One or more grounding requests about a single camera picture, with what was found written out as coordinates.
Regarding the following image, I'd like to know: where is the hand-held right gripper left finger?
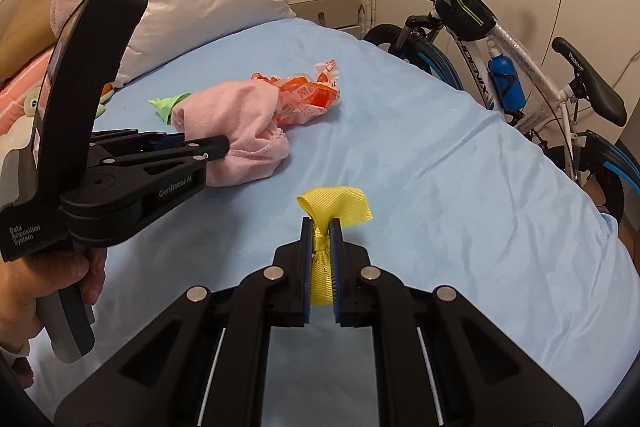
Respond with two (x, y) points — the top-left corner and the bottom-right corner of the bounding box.
(54, 216), (317, 427)

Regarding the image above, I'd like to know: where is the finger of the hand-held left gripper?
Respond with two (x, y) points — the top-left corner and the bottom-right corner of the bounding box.
(90, 128), (187, 150)
(89, 134), (232, 172)

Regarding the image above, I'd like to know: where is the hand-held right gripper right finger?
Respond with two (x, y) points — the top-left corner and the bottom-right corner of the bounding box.
(330, 217), (586, 427)

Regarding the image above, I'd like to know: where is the yellow ribbon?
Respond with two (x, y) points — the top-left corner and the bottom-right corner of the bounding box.
(296, 187), (374, 307)

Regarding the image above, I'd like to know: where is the pink cloth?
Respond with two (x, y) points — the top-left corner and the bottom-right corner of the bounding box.
(172, 79), (291, 188)

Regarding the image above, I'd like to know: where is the person's left hand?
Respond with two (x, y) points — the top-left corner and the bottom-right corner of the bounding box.
(0, 249), (107, 388)

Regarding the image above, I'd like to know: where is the green plush toy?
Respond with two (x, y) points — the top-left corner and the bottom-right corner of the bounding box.
(22, 79), (117, 120)

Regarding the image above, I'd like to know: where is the green fabric piece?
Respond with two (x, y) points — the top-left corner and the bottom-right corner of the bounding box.
(148, 93), (192, 126)

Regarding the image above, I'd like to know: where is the pink striped blanket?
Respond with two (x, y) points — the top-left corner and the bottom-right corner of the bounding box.
(0, 54), (56, 132)

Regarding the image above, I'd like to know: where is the brown cardboard panel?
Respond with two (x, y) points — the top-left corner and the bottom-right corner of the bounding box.
(0, 0), (66, 80)

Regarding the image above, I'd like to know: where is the light blue bed sheet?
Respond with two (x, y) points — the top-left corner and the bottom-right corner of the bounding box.
(50, 14), (640, 427)

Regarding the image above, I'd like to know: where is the orange snack wrapper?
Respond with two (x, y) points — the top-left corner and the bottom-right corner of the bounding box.
(250, 59), (342, 128)

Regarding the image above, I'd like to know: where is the beige bedside cabinet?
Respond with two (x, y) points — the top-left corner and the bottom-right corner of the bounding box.
(287, 0), (368, 42)

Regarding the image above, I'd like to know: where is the blue bicycle bottle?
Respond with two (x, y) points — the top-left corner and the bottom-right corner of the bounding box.
(487, 39), (527, 114)

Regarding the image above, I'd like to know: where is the white mountain bicycle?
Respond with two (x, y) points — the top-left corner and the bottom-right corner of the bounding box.
(362, 0), (640, 225)

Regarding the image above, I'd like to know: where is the black bicycle frame bag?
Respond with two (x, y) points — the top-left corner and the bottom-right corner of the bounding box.
(434, 0), (497, 42)

